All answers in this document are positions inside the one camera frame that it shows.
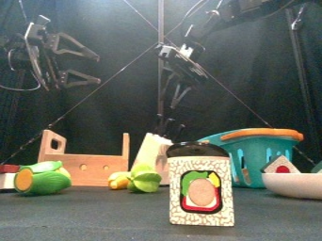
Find vertical metal frame pole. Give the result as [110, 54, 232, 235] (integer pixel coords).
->
[157, 0, 165, 135]

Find black toy pot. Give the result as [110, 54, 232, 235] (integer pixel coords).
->
[164, 140, 230, 159]

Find white toy sushi roll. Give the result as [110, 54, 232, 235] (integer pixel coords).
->
[166, 155, 236, 228]

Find wooden toy crate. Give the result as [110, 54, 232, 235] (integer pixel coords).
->
[35, 129, 130, 187]

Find white triangular toy rice ball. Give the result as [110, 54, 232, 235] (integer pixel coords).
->
[261, 154, 301, 174]

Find thin diagonal cord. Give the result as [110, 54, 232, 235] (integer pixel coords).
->
[121, 0, 317, 166]
[0, 0, 224, 166]

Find green toy vegetable yellow end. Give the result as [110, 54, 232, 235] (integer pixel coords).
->
[11, 160, 73, 196]

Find thin metal frame rod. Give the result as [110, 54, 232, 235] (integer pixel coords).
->
[285, 4, 316, 152]

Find black handled toy knife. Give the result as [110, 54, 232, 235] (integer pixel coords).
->
[154, 113, 164, 136]
[173, 123, 185, 142]
[162, 117, 174, 137]

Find light green toy vegetable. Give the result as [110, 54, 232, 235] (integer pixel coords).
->
[125, 163, 162, 194]

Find white bowl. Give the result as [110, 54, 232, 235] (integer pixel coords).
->
[260, 171, 322, 201]

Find red white toy sushi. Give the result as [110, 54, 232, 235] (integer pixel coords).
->
[0, 164, 21, 191]

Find teal basket orange rim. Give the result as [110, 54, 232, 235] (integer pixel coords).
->
[196, 127, 305, 189]

